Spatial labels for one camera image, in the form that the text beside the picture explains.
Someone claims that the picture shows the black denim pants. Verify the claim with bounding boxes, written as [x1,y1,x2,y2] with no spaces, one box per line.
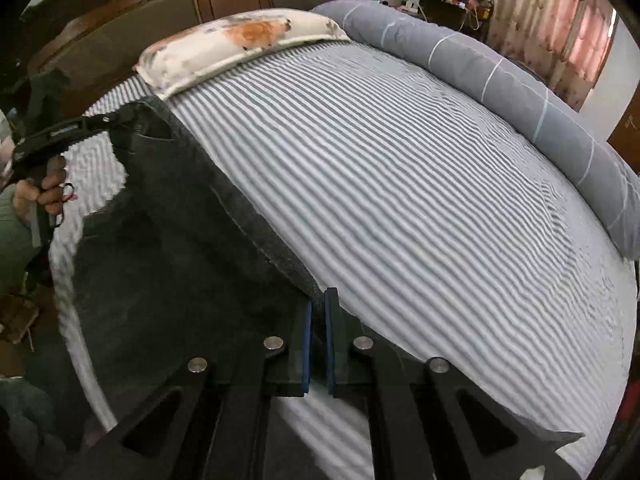
[69,95,584,480]

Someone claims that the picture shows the person's left hand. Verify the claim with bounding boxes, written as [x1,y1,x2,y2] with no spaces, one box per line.
[12,156,66,222]

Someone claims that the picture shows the floral cream pillow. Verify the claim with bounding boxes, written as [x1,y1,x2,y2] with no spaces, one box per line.
[134,9,349,100]

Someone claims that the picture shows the dark wooden headboard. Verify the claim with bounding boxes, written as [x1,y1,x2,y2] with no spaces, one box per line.
[20,0,334,119]

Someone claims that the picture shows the grey white striped bed sheet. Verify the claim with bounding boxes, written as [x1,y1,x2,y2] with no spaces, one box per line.
[51,44,636,477]

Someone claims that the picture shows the grey rolled duvet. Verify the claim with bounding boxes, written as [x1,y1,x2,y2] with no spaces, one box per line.
[314,0,639,260]

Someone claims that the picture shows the brown wooden door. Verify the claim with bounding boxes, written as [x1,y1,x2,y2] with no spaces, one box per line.
[608,100,640,174]

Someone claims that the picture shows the pink patterned curtain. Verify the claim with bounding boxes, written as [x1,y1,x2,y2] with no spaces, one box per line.
[487,0,613,110]

